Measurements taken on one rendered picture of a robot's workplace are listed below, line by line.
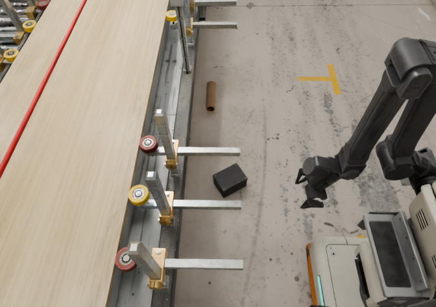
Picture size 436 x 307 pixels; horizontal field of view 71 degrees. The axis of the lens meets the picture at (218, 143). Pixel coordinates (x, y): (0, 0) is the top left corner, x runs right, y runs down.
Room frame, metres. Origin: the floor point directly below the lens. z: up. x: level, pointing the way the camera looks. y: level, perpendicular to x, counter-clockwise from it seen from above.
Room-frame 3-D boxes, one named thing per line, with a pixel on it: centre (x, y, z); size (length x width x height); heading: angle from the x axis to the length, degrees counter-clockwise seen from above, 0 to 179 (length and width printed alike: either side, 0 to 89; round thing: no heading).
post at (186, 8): (1.75, 0.16, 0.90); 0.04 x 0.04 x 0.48; 87
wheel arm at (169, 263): (0.28, 0.14, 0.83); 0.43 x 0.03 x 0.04; 87
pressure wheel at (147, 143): (0.79, 0.31, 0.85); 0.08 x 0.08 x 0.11
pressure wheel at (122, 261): (0.29, 0.34, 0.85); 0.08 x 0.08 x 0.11
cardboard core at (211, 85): (1.89, 0.05, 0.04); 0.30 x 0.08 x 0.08; 177
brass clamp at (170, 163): (0.77, 0.21, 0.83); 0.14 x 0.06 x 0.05; 177
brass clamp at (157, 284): (0.27, 0.24, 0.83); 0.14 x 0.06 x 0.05; 177
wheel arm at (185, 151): (0.78, 0.12, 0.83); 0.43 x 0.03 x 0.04; 87
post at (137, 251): (0.25, 0.24, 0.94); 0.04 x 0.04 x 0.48; 87
